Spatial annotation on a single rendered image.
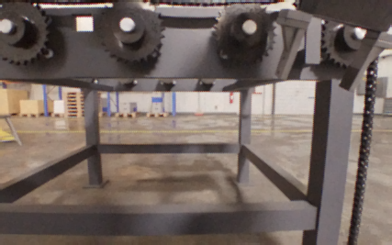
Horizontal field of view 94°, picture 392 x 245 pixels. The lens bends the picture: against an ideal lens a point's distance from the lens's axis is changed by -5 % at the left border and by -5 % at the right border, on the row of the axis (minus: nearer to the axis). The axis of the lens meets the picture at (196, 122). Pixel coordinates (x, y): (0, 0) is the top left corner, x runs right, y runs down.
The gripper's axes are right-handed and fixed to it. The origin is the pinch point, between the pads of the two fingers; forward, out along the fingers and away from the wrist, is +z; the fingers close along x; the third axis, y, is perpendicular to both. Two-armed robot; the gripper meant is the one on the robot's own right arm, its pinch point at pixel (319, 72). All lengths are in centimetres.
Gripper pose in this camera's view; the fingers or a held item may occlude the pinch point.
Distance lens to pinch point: 40.7
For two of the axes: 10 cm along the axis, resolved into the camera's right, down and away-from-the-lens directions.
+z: -1.6, 8.6, 4.8
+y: 0.4, 5.0, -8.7
